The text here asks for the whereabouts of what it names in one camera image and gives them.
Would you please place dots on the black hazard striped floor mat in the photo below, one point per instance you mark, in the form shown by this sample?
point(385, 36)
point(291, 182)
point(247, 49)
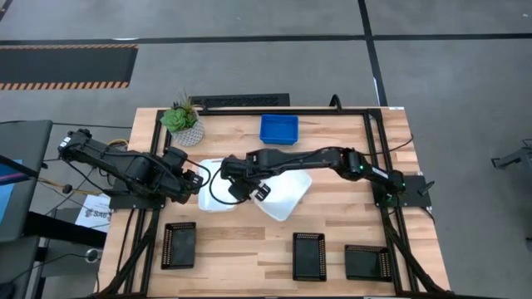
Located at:
point(66, 66)

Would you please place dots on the blue plastic basket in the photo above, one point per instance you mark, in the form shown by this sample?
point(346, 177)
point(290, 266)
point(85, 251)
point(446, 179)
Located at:
point(279, 129)

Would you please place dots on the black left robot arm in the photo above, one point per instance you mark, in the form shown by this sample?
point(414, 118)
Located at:
point(129, 166)

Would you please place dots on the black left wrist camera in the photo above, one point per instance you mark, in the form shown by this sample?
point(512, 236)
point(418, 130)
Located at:
point(175, 156)

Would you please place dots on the white plastic storage basket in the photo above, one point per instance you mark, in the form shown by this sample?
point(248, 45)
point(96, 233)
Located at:
point(220, 193)
point(287, 199)
point(203, 207)

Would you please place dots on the white printed paper sheet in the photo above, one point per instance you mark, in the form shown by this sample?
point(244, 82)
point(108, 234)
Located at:
point(95, 214)

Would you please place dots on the black slotted plastic basket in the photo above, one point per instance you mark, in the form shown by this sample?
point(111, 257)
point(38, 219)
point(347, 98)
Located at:
point(179, 246)
point(309, 257)
point(367, 263)

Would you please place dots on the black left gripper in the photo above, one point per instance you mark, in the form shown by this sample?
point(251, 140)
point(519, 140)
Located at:
point(183, 189)

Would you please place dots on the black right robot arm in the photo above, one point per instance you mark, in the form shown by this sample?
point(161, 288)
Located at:
point(299, 160)

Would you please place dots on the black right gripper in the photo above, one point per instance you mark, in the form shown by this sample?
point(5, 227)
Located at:
point(234, 169)

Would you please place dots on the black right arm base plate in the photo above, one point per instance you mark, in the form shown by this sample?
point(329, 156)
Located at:
point(413, 195)

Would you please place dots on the black rig frame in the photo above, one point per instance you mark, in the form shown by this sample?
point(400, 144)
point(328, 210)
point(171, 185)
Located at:
point(370, 124)

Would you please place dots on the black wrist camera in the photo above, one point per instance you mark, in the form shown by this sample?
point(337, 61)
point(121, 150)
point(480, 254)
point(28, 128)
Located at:
point(175, 156)
point(238, 192)

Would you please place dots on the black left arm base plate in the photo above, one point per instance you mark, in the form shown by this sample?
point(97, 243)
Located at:
point(137, 201)

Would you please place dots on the grey stand leg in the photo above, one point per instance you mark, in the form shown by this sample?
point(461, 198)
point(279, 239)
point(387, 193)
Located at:
point(513, 157)

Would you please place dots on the succulent in patterned pot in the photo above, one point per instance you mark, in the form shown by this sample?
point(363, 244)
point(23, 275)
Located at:
point(185, 124)

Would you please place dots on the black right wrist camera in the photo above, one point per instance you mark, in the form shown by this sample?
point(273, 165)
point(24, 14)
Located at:
point(238, 192)

